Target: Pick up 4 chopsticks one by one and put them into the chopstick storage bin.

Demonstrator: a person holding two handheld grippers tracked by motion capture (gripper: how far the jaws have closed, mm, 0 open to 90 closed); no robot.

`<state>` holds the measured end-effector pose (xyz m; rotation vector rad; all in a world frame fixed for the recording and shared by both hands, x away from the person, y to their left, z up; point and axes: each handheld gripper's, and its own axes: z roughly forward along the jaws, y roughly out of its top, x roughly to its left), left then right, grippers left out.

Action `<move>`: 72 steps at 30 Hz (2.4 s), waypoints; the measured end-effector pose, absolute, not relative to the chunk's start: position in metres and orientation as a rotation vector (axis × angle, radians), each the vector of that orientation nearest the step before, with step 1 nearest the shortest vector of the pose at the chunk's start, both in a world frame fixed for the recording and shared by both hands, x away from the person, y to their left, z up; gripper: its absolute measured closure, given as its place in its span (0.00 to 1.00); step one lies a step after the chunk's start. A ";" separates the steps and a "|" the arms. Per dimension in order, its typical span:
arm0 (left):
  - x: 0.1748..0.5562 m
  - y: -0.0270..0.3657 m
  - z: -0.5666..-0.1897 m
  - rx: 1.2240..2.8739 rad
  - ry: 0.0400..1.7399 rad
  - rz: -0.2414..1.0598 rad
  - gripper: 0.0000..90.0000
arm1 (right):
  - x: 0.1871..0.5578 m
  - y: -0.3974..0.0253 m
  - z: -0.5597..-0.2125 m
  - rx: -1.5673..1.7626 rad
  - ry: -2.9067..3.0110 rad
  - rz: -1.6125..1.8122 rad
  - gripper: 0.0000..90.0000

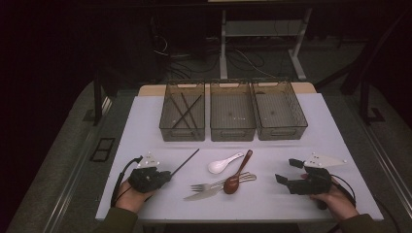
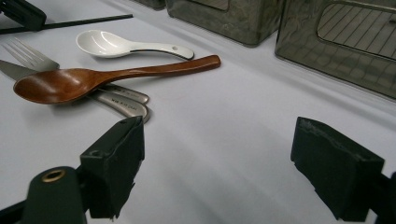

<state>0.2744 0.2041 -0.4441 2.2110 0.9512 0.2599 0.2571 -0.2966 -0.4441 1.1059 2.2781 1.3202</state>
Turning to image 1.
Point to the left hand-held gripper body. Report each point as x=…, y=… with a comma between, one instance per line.
x=147, y=179

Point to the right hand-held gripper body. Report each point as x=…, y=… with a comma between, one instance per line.
x=311, y=183

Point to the white ceramic spoon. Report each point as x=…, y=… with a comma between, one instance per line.
x=216, y=167

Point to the clear brown plastic bin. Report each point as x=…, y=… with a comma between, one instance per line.
x=232, y=113
x=278, y=113
x=166, y=123

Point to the brown wooden spoon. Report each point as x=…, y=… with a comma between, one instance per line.
x=230, y=186

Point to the person's left hand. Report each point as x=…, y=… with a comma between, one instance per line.
x=131, y=199

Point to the person's right hand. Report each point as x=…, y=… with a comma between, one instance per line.
x=338, y=204

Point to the white table cover sheet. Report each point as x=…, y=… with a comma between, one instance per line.
x=256, y=207

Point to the silver metal fork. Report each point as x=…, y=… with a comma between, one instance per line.
x=202, y=186

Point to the black metal stand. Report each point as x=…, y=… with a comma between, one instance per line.
x=97, y=103
x=364, y=103

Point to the white metal stand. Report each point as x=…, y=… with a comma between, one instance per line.
x=223, y=48

